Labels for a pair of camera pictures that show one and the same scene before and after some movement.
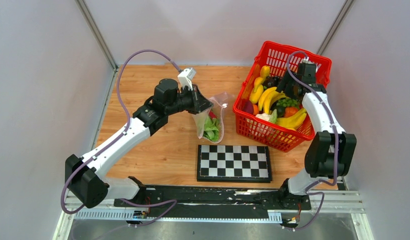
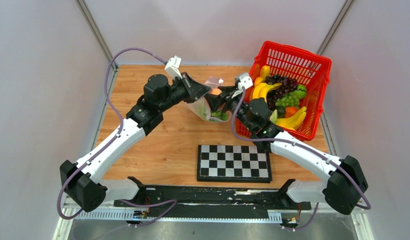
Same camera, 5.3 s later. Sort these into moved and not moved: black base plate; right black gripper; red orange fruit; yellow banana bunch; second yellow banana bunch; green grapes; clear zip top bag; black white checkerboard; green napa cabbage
Moved: right black gripper; green napa cabbage; yellow banana bunch; clear zip top bag
Not moved: black white checkerboard; green grapes; black base plate; second yellow banana bunch; red orange fruit
